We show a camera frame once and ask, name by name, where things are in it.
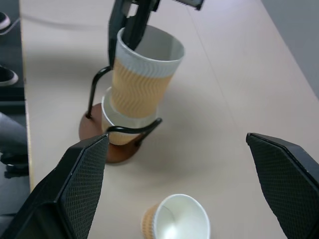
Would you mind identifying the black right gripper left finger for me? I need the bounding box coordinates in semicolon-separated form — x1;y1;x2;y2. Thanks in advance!
0;133;110;239

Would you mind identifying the ribbed tan paper cup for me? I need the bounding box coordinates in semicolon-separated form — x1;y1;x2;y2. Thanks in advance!
110;24;185;122
141;193;211;239
101;86;160;145

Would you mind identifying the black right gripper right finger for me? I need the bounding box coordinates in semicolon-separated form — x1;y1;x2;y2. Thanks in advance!
246;132;319;239

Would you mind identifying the black shoe white sole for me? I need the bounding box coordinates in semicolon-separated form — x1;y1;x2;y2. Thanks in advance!
0;65;19;87
0;11;11;29

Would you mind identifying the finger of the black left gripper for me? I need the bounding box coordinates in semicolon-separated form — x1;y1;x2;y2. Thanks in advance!
108;0;132;71
123;0;160;51

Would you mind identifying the black wire cup holder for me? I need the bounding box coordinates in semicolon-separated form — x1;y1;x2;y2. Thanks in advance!
79;65;162;164

